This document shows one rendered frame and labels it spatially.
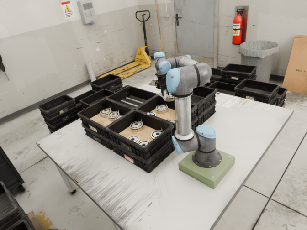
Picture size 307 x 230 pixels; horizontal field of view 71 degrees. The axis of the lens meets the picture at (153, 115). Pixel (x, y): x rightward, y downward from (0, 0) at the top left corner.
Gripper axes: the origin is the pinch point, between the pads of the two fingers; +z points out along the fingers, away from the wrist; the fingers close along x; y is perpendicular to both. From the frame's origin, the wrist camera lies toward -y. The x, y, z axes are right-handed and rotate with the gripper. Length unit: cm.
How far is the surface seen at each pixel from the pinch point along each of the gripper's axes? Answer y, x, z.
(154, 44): 286, -288, 71
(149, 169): -19, 47, 25
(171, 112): 2.4, -5.4, 17.1
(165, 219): -48, 66, 28
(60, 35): 328, -83, -8
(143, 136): -0.5, 31.1, 15.9
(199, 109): -18.7, -15.0, 13.2
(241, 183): -70, 21, 29
